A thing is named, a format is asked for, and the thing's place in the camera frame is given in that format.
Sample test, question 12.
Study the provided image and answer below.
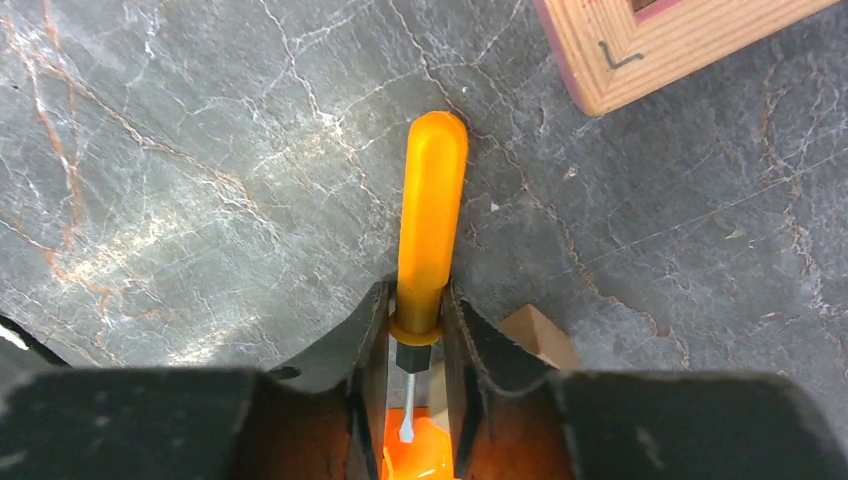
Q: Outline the orange handled screwdriver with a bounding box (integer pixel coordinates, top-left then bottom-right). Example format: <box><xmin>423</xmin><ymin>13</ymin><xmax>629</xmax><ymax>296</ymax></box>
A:
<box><xmin>390</xmin><ymin>111</ymin><xmax>469</xmax><ymax>444</ymax></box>

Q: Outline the orange curved pipe piece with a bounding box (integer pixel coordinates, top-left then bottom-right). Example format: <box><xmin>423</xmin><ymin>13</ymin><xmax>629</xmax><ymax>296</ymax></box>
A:
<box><xmin>380</xmin><ymin>407</ymin><xmax>454</xmax><ymax>480</ymax></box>

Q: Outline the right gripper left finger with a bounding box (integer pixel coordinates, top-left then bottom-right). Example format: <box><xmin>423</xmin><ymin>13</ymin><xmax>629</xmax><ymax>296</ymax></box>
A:
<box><xmin>270</xmin><ymin>281</ymin><xmax>391</xmax><ymax>479</ymax></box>

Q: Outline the small wooden block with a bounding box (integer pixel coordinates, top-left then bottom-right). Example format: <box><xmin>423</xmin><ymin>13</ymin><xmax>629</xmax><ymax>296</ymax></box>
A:
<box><xmin>427</xmin><ymin>304</ymin><xmax>582</xmax><ymax>433</ymax></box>

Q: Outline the pink wooden photo frame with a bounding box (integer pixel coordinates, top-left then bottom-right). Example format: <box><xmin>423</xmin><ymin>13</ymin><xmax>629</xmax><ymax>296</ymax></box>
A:
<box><xmin>534</xmin><ymin>0</ymin><xmax>833</xmax><ymax>117</ymax></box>

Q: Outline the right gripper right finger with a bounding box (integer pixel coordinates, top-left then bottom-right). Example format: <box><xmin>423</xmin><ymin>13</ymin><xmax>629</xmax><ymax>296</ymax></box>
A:
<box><xmin>442</xmin><ymin>284</ymin><xmax>564</xmax><ymax>479</ymax></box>

